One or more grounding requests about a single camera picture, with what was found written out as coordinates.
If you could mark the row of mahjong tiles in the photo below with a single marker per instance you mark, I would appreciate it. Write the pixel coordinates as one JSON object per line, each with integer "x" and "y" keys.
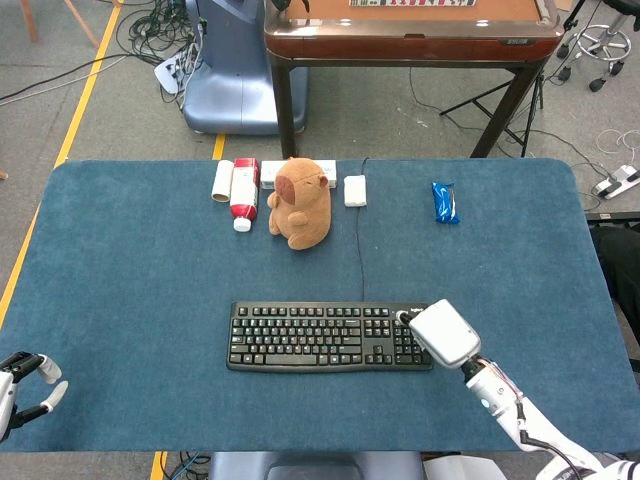
{"x": 412, "y": 2}

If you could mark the wooden chair legs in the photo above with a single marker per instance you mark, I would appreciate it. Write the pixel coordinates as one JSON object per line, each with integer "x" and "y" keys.
{"x": 55, "y": 20}

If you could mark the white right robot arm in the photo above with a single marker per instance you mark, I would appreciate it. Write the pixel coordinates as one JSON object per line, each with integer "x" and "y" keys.
{"x": 520, "y": 420}

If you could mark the small white box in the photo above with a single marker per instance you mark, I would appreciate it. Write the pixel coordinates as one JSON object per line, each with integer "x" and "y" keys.
{"x": 355, "y": 191}

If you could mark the brown capybara plush toy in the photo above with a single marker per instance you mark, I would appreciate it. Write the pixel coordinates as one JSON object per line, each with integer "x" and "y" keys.
{"x": 300, "y": 205}

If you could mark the black tripod stand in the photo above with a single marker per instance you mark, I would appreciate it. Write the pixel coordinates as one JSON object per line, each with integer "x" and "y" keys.
{"x": 510, "y": 110}

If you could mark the brown mahjong table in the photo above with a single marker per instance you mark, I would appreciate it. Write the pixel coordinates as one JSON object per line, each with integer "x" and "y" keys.
{"x": 410, "y": 40}

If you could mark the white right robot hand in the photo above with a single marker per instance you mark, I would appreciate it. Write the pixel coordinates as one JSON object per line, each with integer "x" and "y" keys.
{"x": 442, "y": 332}

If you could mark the white paper roll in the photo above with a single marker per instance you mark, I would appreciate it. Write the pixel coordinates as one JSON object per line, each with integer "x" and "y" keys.
{"x": 221, "y": 181}

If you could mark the black keyboard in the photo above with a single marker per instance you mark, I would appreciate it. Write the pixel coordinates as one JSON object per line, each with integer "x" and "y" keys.
{"x": 320, "y": 336}

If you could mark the blue snack packet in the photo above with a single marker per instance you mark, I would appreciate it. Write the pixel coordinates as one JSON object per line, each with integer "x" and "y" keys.
{"x": 444, "y": 202}

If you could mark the blue robot torso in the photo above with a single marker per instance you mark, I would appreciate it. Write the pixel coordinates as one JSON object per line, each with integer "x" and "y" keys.
{"x": 315, "y": 466}

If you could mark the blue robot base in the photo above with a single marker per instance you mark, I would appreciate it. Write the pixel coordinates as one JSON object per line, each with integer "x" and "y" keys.
{"x": 235, "y": 75}

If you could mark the white power strip with plugs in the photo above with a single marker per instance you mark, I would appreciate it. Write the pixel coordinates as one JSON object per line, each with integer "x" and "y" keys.
{"x": 617, "y": 182}

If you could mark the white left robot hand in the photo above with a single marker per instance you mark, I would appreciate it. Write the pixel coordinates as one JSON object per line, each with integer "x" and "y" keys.
{"x": 10, "y": 390}

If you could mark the white rectangular box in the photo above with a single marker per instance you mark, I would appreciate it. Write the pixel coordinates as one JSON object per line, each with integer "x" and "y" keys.
{"x": 300, "y": 167}

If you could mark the blue table mat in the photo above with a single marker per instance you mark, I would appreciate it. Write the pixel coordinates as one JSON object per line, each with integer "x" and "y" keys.
{"x": 200, "y": 300}

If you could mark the red and white bottle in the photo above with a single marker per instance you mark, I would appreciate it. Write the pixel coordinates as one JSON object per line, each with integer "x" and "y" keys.
{"x": 245, "y": 192}

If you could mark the chrome stool base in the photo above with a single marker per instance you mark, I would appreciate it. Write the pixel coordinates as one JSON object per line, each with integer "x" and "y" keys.
{"x": 597, "y": 47}

